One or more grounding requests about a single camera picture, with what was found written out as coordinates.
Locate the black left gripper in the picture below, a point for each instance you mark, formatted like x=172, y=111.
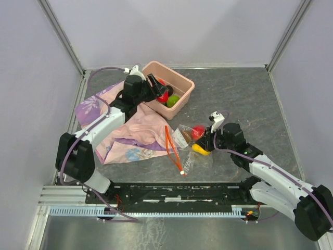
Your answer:
x=158, y=88

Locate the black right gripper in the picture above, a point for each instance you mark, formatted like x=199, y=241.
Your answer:
x=205, y=140

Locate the red fake pepper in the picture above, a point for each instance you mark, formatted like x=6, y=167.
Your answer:
x=163, y=99

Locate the red fake tomato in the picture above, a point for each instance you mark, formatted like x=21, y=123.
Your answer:
x=197, y=132

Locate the yellow fake pear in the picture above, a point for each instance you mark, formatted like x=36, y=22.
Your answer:
x=198, y=149

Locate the green fake apple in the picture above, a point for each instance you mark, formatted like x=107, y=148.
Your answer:
x=172, y=100

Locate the brown fake bread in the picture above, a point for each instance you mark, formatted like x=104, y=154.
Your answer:
x=186, y=135

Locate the clear zip top bag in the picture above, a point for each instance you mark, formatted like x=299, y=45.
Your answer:
x=181, y=154

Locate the dark purple fake eggplant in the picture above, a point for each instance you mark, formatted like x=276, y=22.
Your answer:
x=170, y=90

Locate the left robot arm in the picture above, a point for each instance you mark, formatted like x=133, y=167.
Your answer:
x=75, y=155

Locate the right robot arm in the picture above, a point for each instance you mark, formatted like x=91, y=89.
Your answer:
x=308, y=206

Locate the pink plastic tub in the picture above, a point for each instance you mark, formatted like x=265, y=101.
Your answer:
x=181, y=85

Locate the pink purple printed cloth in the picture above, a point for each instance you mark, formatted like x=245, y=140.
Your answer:
x=141, y=138

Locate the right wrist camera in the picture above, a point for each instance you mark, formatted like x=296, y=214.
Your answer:
x=217, y=119

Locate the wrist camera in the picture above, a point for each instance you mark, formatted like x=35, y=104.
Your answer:
x=136, y=71
x=217, y=119

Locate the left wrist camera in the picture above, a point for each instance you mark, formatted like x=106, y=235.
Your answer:
x=136, y=71

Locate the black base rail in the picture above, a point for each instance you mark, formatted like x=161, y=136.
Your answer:
x=207, y=193

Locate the light blue cable duct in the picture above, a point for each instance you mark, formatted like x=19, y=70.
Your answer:
x=154, y=210

